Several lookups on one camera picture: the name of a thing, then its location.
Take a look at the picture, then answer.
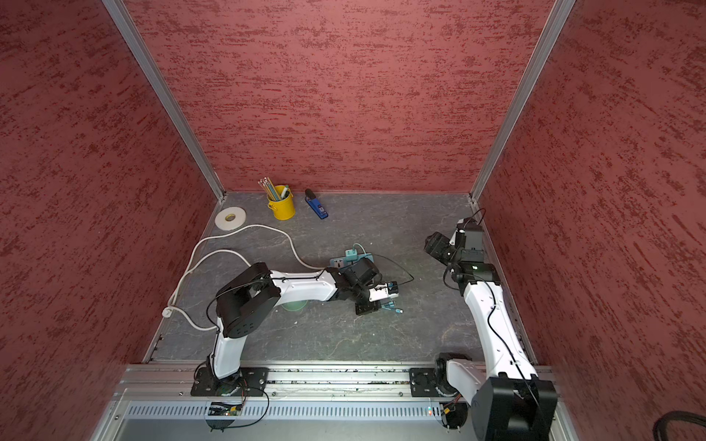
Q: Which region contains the teal charging cable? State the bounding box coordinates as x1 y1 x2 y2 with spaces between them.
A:
352 241 404 315

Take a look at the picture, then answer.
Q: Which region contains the teal power strip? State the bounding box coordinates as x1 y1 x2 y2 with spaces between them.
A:
329 254 374 269

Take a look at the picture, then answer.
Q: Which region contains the teal usb charger adapter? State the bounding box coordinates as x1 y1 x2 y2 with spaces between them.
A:
345 248 359 262

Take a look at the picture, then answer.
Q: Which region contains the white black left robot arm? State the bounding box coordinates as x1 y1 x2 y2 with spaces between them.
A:
207 258 398 380

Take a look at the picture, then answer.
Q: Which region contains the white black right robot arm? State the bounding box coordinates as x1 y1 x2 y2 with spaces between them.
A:
425 217 558 440

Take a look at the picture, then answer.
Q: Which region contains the blue black stapler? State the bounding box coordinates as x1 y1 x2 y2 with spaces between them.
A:
305 189 328 220

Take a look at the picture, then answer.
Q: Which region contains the yellow pencil cup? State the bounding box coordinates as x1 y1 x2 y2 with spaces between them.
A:
268 186 296 221

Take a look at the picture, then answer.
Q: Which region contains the colored pencils bundle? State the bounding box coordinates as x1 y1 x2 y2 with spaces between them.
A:
258 178 281 201

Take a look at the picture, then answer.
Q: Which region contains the white tape roll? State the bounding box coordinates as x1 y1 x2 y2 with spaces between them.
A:
214 207 246 232

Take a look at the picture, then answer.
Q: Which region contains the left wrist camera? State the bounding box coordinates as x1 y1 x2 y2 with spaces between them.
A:
369 281 399 303

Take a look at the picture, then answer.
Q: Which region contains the white power strip cable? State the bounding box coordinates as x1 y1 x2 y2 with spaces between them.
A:
161 222 327 333

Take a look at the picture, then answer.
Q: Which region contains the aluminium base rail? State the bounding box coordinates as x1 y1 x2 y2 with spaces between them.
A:
90 360 580 441

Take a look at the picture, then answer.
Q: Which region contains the right corner aluminium post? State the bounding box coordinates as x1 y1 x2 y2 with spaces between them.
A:
469 0 575 209

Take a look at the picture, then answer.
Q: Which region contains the corner aluminium post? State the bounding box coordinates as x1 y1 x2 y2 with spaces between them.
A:
469 0 575 209
102 0 227 203

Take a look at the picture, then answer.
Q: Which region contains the left corner aluminium post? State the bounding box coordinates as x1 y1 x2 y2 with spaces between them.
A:
102 0 227 203

